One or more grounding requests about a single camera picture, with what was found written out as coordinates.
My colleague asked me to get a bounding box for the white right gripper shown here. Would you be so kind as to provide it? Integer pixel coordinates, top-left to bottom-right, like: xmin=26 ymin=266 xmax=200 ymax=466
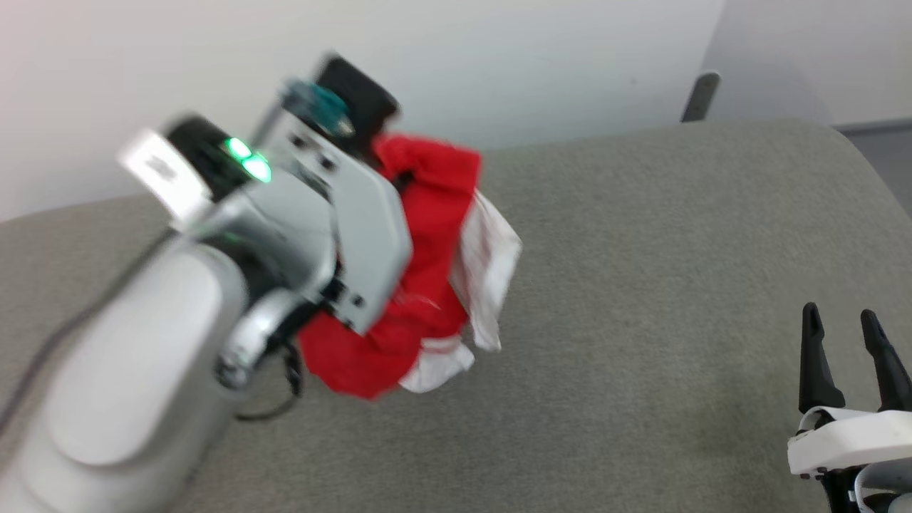
xmin=787 ymin=302 xmax=912 ymax=513

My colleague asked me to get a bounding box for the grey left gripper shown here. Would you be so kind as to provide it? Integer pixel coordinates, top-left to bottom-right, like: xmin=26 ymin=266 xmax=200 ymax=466
xmin=262 ymin=96 xmax=415 ymax=336

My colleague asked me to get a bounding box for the red and white basketball jersey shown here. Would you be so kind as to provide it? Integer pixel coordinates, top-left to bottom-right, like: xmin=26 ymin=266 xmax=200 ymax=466
xmin=297 ymin=133 xmax=524 ymax=400

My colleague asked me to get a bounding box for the grey fabric sofa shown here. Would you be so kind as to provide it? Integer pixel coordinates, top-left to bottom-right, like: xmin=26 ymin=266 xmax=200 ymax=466
xmin=0 ymin=118 xmax=912 ymax=513

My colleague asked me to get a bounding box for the dark grey baseboard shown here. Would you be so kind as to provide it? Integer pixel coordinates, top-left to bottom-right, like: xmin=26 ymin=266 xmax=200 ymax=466
xmin=832 ymin=120 xmax=912 ymax=138

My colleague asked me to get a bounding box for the teal camera cable connector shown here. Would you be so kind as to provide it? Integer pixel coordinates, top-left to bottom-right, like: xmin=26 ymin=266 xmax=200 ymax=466
xmin=284 ymin=80 xmax=356 ymax=138

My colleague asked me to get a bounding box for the dark grey metal post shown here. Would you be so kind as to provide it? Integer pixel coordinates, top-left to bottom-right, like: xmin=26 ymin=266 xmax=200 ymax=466
xmin=680 ymin=71 xmax=721 ymax=123

